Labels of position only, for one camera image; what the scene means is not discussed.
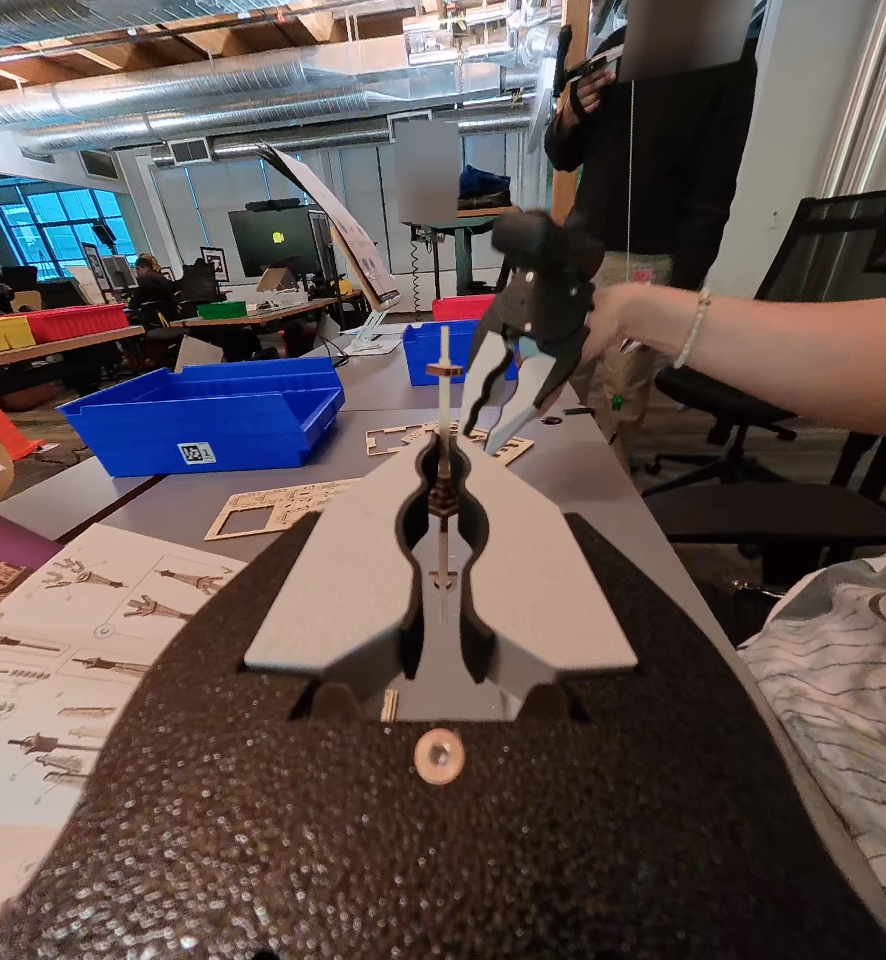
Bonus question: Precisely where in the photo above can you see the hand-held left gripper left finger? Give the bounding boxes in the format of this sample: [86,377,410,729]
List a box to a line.
[242,436,436,723]

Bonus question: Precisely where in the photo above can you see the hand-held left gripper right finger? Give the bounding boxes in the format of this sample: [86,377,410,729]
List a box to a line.
[450,436,640,721]

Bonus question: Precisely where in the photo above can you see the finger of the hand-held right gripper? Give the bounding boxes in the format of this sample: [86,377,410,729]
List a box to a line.
[482,348,560,457]
[459,330,519,440]

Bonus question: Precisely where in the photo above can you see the wooden tower spire model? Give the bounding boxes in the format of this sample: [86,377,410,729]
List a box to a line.
[424,324,465,631]

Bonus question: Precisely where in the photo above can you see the punched-out wooden parts sheet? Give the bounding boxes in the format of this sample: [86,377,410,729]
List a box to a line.
[365,421,535,466]

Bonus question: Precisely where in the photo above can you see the person's right forearm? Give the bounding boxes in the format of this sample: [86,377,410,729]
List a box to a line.
[675,288,886,444]

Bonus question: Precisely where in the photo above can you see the wooden top desk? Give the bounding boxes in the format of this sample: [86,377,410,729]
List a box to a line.
[0,324,147,376]

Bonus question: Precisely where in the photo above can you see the person's right hand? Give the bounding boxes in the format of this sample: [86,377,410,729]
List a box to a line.
[581,281,704,369]

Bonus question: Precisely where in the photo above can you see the red plastic bin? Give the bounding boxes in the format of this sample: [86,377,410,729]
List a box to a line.
[431,294,500,324]
[26,303,130,345]

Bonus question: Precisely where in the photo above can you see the white stand base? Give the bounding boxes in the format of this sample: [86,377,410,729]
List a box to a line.
[345,303,406,355]

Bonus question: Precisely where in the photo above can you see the blue bag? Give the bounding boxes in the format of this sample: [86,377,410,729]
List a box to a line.
[458,163,515,200]

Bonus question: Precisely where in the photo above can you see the tilted document board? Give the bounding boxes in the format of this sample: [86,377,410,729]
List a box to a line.
[259,142,402,309]

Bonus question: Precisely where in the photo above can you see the tagged blue plastic bin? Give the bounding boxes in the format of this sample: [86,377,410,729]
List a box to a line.
[56,356,346,479]

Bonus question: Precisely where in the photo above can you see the grey folded card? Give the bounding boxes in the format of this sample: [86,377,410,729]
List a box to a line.
[175,333,226,372]

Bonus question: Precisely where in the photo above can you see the black mesh office chair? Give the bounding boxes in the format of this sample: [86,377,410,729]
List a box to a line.
[630,189,886,496]

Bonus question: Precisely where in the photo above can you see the person in printed shirt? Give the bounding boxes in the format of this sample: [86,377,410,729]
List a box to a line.
[735,525,886,931]

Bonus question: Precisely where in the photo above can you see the folded instruction leaflet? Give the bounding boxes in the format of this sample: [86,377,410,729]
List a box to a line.
[0,522,249,960]

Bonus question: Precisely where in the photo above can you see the purple tower kit package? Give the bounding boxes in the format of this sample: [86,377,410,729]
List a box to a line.
[0,498,65,635]

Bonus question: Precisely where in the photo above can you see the orange floor sign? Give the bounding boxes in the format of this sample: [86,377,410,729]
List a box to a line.
[0,399,42,462]

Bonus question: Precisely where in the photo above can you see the silver vertical pipes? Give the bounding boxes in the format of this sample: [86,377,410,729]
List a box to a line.
[818,0,886,200]

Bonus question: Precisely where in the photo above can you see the large window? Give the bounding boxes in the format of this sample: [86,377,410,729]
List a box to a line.
[0,183,136,282]

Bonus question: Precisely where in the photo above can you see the pearl bracelet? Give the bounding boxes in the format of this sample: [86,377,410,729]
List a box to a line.
[671,285,714,370]

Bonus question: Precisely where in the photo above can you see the wall monitor screen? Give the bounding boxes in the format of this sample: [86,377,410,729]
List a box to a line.
[227,206,324,280]

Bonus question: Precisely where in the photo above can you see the silver spiral air duct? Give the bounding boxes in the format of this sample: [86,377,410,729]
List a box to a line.
[0,0,414,54]
[0,41,564,136]

